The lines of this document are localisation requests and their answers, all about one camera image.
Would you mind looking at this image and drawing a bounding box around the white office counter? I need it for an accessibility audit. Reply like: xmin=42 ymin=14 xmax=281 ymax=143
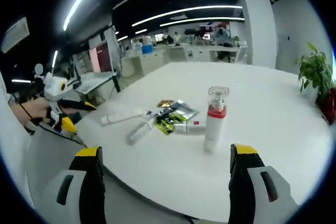
xmin=121 ymin=42 xmax=249 ymax=78

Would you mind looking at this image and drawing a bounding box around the green snack packet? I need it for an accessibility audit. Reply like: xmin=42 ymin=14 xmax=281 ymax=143
xmin=167 ymin=99 xmax=199 ymax=123

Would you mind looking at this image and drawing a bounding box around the person's white shirt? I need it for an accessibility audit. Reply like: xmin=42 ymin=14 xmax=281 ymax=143
xmin=0 ymin=71 xmax=35 ymax=209

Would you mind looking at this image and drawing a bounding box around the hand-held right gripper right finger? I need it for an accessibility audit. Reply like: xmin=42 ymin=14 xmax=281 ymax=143
xmin=227 ymin=143 xmax=299 ymax=224

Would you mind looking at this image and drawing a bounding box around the person's left hand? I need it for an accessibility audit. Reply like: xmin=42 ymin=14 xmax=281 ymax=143
xmin=15 ymin=97 xmax=51 ymax=126

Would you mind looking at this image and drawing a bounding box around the small clear-cap skincare bottle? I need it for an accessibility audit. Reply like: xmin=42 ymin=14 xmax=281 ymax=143
xmin=125 ymin=118 xmax=156 ymax=146
xmin=172 ymin=119 xmax=208 ymax=136

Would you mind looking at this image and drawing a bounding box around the pink maroon panel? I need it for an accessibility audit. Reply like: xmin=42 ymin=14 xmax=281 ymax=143
xmin=89 ymin=41 xmax=112 ymax=73

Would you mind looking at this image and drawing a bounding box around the black-frame desk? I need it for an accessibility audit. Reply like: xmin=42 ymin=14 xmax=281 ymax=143
xmin=70 ymin=71 xmax=122 ymax=104

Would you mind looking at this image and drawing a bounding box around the long ceiling light strip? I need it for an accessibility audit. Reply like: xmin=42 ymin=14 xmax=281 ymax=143
xmin=62 ymin=0 xmax=106 ymax=32

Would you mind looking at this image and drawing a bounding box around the gold foil skincare sachet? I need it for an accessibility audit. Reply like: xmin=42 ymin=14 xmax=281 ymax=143
xmin=156 ymin=99 xmax=175 ymax=108

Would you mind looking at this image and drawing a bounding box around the ceiling air conditioner unit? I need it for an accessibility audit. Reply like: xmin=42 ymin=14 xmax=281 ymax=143
xmin=1 ymin=16 xmax=30 ymax=53

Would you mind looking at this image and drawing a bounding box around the red plant pot wrap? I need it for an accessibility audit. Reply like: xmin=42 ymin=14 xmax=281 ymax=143
xmin=316 ymin=87 xmax=336 ymax=125

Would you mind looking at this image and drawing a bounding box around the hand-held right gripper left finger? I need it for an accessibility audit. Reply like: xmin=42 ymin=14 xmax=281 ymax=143
xmin=54 ymin=145 xmax=106 ymax=224

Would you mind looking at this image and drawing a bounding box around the green potted plant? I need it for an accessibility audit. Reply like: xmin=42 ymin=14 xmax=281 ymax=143
xmin=296 ymin=42 xmax=336 ymax=104

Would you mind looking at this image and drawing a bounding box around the white skincare tube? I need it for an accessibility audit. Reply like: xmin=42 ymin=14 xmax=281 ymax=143
xmin=100 ymin=112 xmax=148 ymax=127

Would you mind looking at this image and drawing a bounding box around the tall red-collar skincare bottle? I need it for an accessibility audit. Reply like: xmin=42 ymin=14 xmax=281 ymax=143
xmin=204 ymin=86 xmax=230 ymax=154

